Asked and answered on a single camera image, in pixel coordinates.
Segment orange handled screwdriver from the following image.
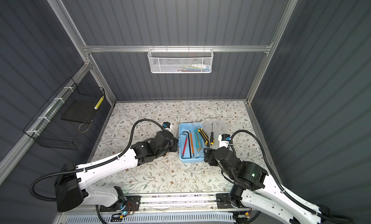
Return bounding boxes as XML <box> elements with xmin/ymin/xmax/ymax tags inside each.
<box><xmin>210</xmin><ymin>124</ymin><xmax>214</xmax><ymax>145</ymax></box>

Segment red handled hex key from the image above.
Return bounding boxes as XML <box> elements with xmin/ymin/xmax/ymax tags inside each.
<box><xmin>181</xmin><ymin>132</ymin><xmax>188</xmax><ymax>158</ymax></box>

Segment yellow black utility knife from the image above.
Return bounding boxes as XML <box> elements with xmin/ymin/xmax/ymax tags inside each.
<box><xmin>198</xmin><ymin>127</ymin><xmax>210</xmax><ymax>148</ymax></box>

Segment light blue plastic tool box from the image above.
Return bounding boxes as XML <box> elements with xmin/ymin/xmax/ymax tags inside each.
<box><xmin>178</xmin><ymin>122</ymin><xmax>206</xmax><ymax>164</ymax></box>

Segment clear tool box lid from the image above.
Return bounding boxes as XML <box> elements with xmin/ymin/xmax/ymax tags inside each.
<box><xmin>201</xmin><ymin>119</ymin><xmax>232</xmax><ymax>145</ymax></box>

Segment orange handled hex key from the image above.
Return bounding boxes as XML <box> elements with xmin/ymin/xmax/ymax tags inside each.
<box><xmin>188</xmin><ymin>130</ymin><xmax>195</xmax><ymax>158</ymax></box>

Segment teal utility knife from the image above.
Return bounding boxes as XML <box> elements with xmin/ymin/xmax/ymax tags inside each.
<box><xmin>194</xmin><ymin>129</ymin><xmax>202</xmax><ymax>152</ymax></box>

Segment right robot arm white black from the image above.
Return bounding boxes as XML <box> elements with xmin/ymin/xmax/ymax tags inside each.
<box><xmin>203</xmin><ymin>147</ymin><xmax>330</xmax><ymax>224</ymax></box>

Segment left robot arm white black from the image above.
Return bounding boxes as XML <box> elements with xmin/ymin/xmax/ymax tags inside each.
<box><xmin>55</xmin><ymin>130</ymin><xmax>178</xmax><ymax>212</ymax></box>

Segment yellow green tube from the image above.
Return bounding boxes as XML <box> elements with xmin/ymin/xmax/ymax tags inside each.
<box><xmin>94</xmin><ymin>96</ymin><xmax>104</xmax><ymax>110</ymax></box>

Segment items in white basket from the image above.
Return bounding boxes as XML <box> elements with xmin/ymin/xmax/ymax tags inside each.
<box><xmin>172</xmin><ymin>64</ymin><xmax>212</xmax><ymax>72</ymax></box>

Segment black pad in basket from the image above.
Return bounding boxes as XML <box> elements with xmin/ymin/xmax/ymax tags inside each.
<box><xmin>61</xmin><ymin>100</ymin><xmax>98</xmax><ymax>124</ymax></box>

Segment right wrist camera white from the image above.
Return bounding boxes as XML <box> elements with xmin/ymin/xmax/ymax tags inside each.
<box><xmin>218</xmin><ymin>134</ymin><xmax>231</xmax><ymax>150</ymax></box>

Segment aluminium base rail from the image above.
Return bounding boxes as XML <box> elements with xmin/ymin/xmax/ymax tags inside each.
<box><xmin>62</xmin><ymin>192</ymin><xmax>290</xmax><ymax>213</ymax></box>

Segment white wire mesh basket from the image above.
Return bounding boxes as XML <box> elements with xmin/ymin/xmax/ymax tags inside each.
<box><xmin>147</xmin><ymin>49</ymin><xmax>214</xmax><ymax>74</ymax></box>

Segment black wire mesh basket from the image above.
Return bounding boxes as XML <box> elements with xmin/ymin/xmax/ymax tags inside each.
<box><xmin>23</xmin><ymin>80</ymin><xmax>105</xmax><ymax>150</ymax></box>

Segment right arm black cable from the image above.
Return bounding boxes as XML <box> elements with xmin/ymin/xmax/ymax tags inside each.
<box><xmin>230</xmin><ymin>129</ymin><xmax>355</xmax><ymax>224</ymax></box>

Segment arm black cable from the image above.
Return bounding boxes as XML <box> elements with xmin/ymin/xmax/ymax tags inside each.
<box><xmin>230</xmin><ymin>129</ymin><xmax>355</xmax><ymax>224</ymax></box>
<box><xmin>28</xmin><ymin>119</ymin><xmax>164</xmax><ymax>202</ymax></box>

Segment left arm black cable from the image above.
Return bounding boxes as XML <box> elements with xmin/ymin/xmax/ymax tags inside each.
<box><xmin>28</xmin><ymin>119</ymin><xmax>164</xmax><ymax>202</ymax></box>

